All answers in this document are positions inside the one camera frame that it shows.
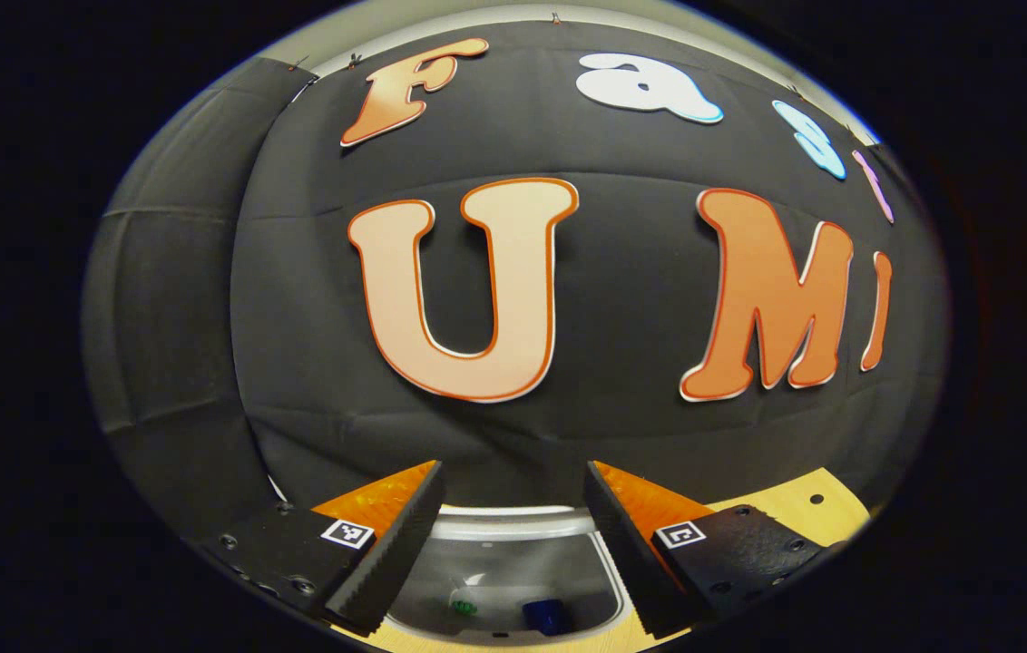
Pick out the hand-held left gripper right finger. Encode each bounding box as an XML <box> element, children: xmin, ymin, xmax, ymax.
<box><xmin>583</xmin><ymin>460</ymin><xmax>832</xmax><ymax>638</ymax></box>

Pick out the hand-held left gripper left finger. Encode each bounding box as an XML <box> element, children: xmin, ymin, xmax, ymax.
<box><xmin>203</xmin><ymin>460</ymin><xmax>446</xmax><ymax>636</ymax></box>

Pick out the blue pop can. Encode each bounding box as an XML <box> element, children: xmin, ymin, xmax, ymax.
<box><xmin>523</xmin><ymin>599</ymin><xmax>569</xmax><ymax>636</ymax></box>

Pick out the white desktop garbage bin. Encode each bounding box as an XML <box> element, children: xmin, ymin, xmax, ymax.
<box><xmin>382</xmin><ymin>505</ymin><xmax>637</xmax><ymax>640</ymax></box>

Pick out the wooden desktop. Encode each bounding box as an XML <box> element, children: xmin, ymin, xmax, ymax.
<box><xmin>332</xmin><ymin>465</ymin><xmax>871</xmax><ymax>653</ymax></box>

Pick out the black backdrop cloth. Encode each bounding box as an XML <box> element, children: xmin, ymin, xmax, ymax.
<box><xmin>83</xmin><ymin>18</ymin><xmax>950</xmax><ymax>536</ymax></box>

